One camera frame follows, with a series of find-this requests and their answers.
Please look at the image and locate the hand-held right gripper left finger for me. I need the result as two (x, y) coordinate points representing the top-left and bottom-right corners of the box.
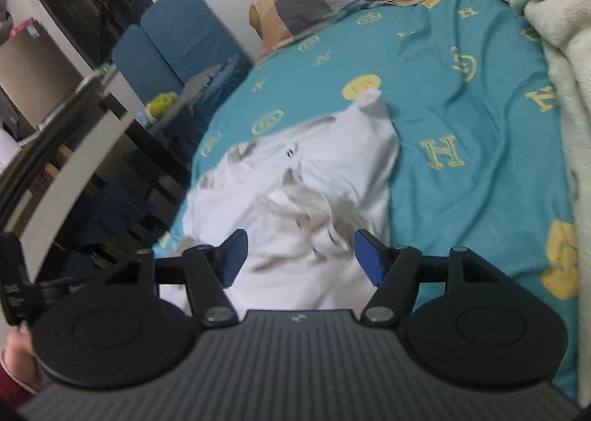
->
(99, 229), (249, 327)

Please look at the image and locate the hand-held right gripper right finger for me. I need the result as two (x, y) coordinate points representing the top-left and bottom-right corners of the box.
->
(355, 229), (513, 327)

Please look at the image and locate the white t-shirt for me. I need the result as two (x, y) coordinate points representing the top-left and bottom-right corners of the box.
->
(157, 89), (402, 318)

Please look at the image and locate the person's left hand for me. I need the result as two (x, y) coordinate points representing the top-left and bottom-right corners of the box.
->
(0, 329), (47, 393)

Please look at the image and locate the dark table with white edge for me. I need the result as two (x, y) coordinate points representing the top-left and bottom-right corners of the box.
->
(0, 70), (195, 292)

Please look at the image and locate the blue covered stool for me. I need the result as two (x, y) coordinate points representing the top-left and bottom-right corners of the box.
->
(78, 181), (185, 265)

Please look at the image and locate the green plush toy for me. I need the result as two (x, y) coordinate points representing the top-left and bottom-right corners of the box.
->
(147, 92), (178, 119)

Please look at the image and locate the grey cloth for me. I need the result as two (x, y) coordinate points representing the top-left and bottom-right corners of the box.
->
(173, 61), (241, 114)

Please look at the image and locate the beige refrigerator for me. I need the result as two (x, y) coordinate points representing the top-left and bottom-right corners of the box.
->
(0, 19), (86, 126)

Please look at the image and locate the blue covered chair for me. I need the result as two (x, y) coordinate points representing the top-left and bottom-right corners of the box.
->
(141, 0), (254, 163)
(111, 24), (185, 126)

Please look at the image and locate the pink box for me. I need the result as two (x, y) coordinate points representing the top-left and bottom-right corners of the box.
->
(9, 18), (38, 38)

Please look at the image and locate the pale green fleece blanket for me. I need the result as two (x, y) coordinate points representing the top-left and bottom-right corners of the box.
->
(471, 0), (591, 408)

